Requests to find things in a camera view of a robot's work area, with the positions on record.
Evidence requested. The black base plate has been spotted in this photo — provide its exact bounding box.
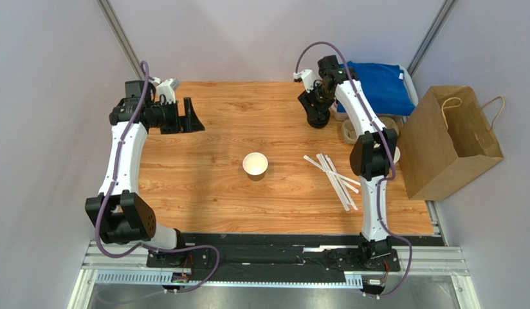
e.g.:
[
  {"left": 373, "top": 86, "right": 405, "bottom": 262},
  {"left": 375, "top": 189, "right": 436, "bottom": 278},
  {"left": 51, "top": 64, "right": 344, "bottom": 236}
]
[{"left": 145, "top": 232, "right": 446, "bottom": 284}]

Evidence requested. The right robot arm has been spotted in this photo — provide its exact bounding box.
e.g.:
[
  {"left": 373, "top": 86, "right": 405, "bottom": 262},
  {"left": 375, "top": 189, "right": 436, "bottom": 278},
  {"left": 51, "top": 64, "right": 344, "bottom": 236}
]
[{"left": 293, "top": 55, "right": 398, "bottom": 259}]

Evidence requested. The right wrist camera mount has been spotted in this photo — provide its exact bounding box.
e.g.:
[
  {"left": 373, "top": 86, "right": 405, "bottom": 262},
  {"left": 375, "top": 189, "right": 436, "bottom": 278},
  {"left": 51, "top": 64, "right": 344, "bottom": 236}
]
[{"left": 293, "top": 69, "right": 320, "bottom": 93}]

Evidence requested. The white plastic basket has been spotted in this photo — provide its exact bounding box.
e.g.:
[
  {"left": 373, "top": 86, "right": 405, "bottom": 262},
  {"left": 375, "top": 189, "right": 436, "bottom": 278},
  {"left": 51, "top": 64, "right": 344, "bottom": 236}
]
[{"left": 331, "top": 64, "right": 419, "bottom": 121}]

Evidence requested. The brown paper coffee cup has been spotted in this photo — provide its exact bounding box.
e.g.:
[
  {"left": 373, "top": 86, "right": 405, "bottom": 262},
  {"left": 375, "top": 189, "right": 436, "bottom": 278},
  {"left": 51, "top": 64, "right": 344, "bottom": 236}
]
[{"left": 242, "top": 152, "right": 268, "bottom": 182}]

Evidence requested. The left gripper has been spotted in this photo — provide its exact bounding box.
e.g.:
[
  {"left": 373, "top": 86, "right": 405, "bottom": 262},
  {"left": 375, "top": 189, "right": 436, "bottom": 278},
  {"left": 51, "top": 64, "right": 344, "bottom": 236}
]
[{"left": 150, "top": 98, "right": 205, "bottom": 135}]

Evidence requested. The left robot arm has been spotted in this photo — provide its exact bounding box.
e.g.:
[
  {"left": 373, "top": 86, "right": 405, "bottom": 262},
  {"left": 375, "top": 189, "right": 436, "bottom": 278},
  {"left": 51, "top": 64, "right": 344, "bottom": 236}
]
[{"left": 85, "top": 78, "right": 205, "bottom": 252}]

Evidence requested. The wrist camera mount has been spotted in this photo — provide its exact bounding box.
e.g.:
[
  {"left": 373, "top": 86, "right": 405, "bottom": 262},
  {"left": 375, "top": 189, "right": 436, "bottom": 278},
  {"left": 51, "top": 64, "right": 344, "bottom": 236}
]
[
  {"left": 151, "top": 77, "right": 179, "bottom": 104},
  {"left": 293, "top": 69, "right": 320, "bottom": 93}
]

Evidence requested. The brown paper bag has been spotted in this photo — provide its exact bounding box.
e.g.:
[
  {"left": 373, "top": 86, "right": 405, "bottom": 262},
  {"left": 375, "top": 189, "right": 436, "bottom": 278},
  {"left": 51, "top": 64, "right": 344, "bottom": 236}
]
[{"left": 397, "top": 85, "right": 504, "bottom": 201}]

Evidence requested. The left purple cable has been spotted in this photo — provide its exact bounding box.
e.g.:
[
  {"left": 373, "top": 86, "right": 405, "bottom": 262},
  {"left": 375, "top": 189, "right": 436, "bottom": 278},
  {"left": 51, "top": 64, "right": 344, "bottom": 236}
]
[{"left": 95, "top": 61, "right": 221, "bottom": 294}]

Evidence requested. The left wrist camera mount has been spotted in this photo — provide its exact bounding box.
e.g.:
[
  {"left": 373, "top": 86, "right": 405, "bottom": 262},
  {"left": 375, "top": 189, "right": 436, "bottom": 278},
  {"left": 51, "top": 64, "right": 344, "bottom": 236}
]
[{"left": 151, "top": 77, "right": 179, "bottom": 104}]

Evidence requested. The cardboard cup carrier tray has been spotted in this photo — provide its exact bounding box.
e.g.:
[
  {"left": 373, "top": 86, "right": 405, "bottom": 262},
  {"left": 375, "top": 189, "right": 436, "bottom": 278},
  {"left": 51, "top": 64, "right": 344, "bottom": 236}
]
[{"left": 342, "top": 117, "right": 400, "bottom": 145}]

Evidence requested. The blue folded cloth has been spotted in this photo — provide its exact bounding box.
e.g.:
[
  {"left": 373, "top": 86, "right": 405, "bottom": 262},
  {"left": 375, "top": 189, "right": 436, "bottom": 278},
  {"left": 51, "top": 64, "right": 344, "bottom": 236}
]
[{"left": 340, "top": 61, "right": 416, "bottom": 117}]

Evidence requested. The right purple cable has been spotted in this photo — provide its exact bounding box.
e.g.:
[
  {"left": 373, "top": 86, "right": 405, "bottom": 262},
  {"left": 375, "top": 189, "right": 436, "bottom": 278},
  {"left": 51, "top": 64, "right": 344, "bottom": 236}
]
[{"left": 295, "top": 41, "right": 414, "bottom": 299}]

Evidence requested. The purple cable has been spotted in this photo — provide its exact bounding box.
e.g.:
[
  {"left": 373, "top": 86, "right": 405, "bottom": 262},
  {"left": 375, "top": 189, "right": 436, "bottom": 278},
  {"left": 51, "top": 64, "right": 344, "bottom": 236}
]
[
  {"left": 295, "top": 41, "right": 414, "bottom": 299},
  {"left": 95, "top": 61, "right": 221, "bottom": 294}
]

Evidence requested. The white wrapped straw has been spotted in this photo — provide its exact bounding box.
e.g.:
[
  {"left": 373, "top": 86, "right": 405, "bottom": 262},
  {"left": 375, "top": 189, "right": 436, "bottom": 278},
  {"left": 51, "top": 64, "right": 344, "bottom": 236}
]
[
  {"left": 316, "top": 153, "right": 360, "bottom": 212},
  {"left": 318, "top": 165, "right": 361, "bottom": 193},
  {"left": 303, "top": 153, "right": 358, "bottom": 212}
]

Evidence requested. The aluminium frame rail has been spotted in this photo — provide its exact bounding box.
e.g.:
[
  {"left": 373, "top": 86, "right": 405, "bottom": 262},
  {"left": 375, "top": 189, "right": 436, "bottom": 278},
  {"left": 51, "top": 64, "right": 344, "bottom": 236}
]
[{"left": 69, "top": 243, "right": 480, "bottom": 308}]

